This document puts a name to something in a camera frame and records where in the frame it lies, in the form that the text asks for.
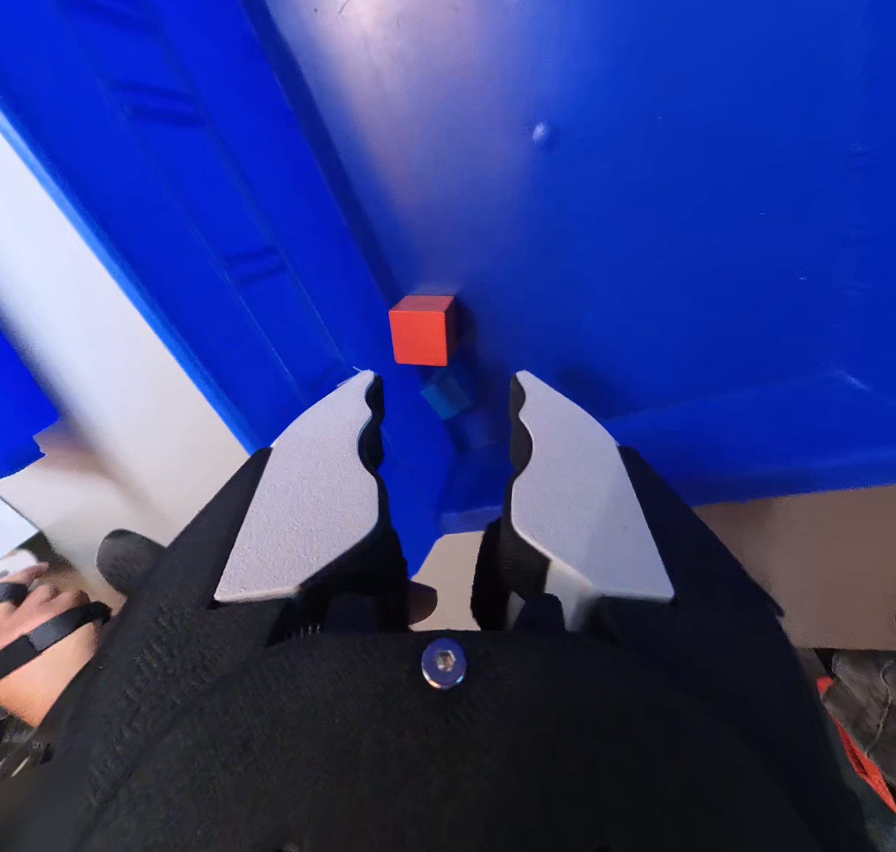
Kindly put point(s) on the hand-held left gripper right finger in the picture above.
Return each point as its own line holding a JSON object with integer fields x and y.
{"x": 588, "y": 516}

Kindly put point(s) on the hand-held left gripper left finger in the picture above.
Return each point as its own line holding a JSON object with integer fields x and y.
{"x": 308, "y": 509}

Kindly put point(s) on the red cube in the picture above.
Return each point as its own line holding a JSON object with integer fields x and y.
{"x": 420, "y": 334}

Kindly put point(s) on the blue plastic bin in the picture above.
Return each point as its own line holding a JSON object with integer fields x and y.
{"x": 24, "y": 411}
{"x": 630, "y": 236}

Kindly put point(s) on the person's right hand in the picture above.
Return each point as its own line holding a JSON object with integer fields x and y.
{"x": 42, "y": 670}

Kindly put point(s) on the blue cube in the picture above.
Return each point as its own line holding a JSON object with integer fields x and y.
{"x": 448, "y": 397}

